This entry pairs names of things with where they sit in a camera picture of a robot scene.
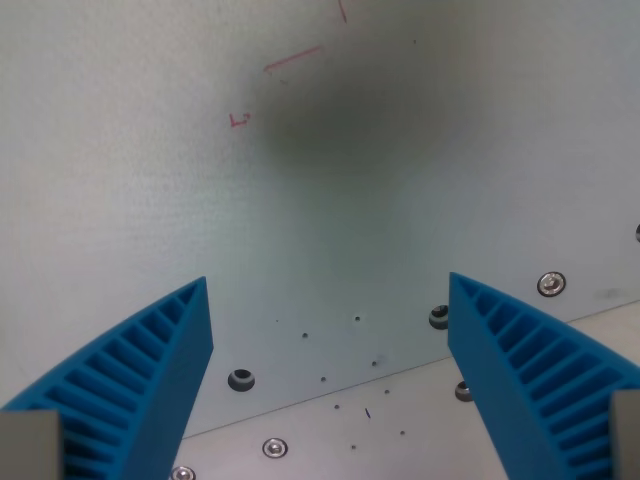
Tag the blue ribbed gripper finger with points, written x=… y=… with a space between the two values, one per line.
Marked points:
x=150 y=380
x=530 y=380

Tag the recessed dark bolt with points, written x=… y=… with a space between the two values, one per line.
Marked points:
x=438 y=317
x=462 y=391

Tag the silver socket head screw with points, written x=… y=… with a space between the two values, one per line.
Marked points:
x=183 y=473
x=551 y=284
x=274 y=447

